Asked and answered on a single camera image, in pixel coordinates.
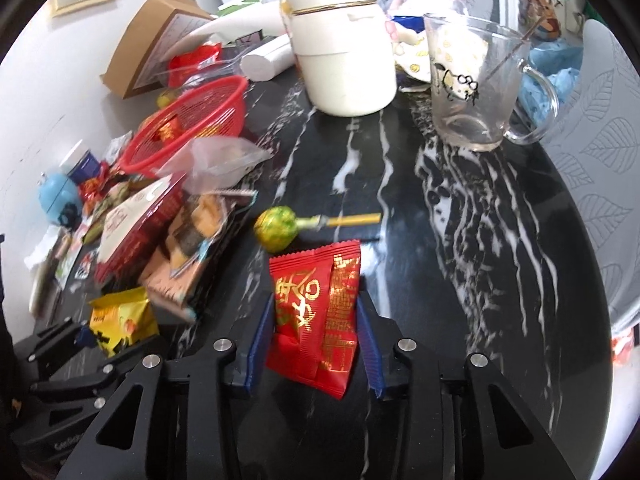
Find cardboard box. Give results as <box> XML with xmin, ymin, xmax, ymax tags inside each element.
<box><xmin>101</xmin><ymin>0</ymin><xmax>213</xmax><ymax>99</ymax></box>

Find clear plastic bag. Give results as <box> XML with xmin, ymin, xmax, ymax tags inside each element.
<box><xmin>155</xmin><ymin>136</ymin><xmax>272</xmax><ymax>195</ymax></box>

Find green brown snack packs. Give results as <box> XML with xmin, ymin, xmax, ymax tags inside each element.
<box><xmin>82</xmin><ymin>179</ymin><xmax>152</xmax><ymax>245</ymax></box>

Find blue plastic bag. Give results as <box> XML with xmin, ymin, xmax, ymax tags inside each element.
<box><xmin>518</xmin><ymin>39</ymin><xmax>584</xmax><ymax>127</ymax></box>

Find red gold snack packet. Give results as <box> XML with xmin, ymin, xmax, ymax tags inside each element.
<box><xmin>266</xmin><ymin>240</ymin><xmax>361</xmax><ymax>400</ymax></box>

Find red white triangular packet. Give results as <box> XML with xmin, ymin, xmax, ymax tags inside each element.
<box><xmin>94</xmin><ymin>174</ymin><xmax>186</xmax><ymax>286</ymax></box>

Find green yellow lollipop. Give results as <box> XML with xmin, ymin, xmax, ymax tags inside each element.
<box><xmin>253</xmin><ymin>206</ymin><xmax>382</xmax><ymax>254</ymax></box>

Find blue jar white lid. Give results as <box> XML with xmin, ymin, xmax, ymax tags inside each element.
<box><xmin>60</xmin><ymin>140</ymin><xmax>101</xmax><ymax>185</ymax></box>

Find white leaf pattern chair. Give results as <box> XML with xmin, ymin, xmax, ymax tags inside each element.
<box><xmin>542</xmin><ymin>20</ymin><xmax>639</xmax><ymax>334</ymax></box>

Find glass mug with cat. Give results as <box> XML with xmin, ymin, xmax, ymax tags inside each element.
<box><xmin>424</xmin><ymin>13</ymin><xmax>560</xmax><ymax>152</ymax></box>

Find red plastic basket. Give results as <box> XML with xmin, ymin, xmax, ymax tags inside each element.
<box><xmin>117</xmin><ymin>75</ymin><xmax>248</xmax><ymax>178</ymax></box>

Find smiley pattern cloth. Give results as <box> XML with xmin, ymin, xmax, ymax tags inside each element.
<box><xmin>390</xmin><ymin>16</ymin><xmax>431</xmax><ymax>84</ymax></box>

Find yellow black snack bag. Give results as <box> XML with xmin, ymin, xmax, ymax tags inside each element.
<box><xmin>89</xmin><ymin>287</ymin><xmax>160</xmax><ymax>358</ymax></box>

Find white paper roll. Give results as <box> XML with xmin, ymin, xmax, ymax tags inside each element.
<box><xmin>240</xmin><ymin>35</ymin><xmax>295</xmax><ymax>82</ymax></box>

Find blue round figurine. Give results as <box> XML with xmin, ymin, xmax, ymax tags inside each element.
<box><xmin>38</xmin><ymin>174</ymin><xmax>82</xmax><ymax>230</ymax></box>

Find red wrapped candies pile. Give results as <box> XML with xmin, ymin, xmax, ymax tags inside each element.
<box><xmin>78</xmin><ymin>160</ymin><xmax>124</xmax><ymax>216</ymax></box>

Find red bag in clear tray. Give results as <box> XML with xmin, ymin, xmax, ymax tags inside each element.
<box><xmin>155</xmin><ymin>42</ymin><xmax>241</xmax><ymax>89</ymax></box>

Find green white snack pouch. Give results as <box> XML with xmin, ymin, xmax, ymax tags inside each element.
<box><xmin>166</xmin><ymin>86</ymin><xmax>234</xmax><ymax>134</ymax></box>

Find clear brown biscuit packet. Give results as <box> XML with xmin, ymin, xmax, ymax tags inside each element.
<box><xmin>138</xmin><ymin>188</ymin><xmax>258</xmax><ymax>323</ymax></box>

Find white thermos jug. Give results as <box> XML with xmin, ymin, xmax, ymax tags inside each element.
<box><xmin>303</xmin><ymin>0</ymin><xmax>397</xmax><ymax>117</ymax></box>

